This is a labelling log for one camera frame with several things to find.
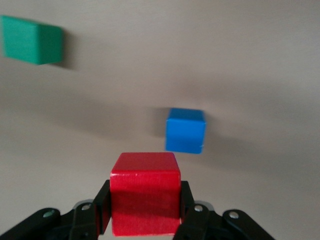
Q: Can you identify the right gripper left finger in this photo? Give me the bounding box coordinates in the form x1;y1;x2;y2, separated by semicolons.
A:
68;179;111;240

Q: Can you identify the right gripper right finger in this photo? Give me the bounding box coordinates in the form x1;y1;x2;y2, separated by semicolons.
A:
174;180;210;240

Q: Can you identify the red wooden block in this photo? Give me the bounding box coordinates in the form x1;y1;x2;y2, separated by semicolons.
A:
109;151;181;237

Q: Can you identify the blue wooden block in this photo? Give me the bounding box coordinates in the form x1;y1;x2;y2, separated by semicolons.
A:
164;107;208;155

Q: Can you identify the green wooden block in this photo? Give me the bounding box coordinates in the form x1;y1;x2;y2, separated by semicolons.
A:
0;14;64;66

